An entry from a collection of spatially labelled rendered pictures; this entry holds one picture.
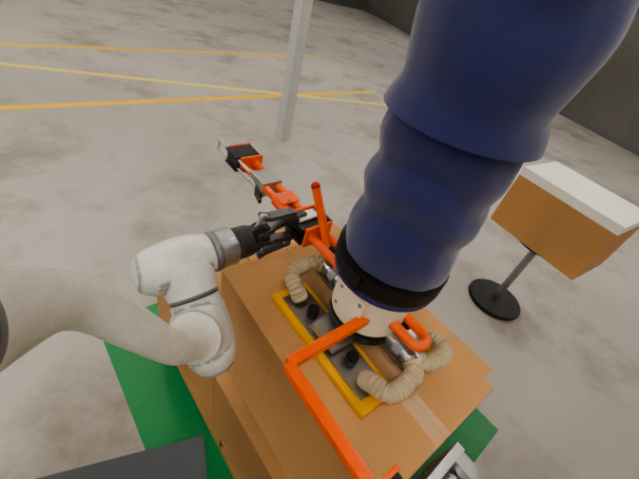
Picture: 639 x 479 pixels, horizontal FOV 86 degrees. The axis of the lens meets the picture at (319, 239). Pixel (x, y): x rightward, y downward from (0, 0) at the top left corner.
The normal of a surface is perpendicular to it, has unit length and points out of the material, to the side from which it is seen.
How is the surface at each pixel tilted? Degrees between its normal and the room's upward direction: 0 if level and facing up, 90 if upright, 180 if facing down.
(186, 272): 48
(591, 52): 82
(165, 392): 0
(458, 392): 1
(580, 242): 90
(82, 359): 0
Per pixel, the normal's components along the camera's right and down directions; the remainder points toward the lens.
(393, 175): -0.79, -0.16
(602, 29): 0.22, 0.49
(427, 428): 0.22, -0.73
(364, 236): -0.84, 0.07
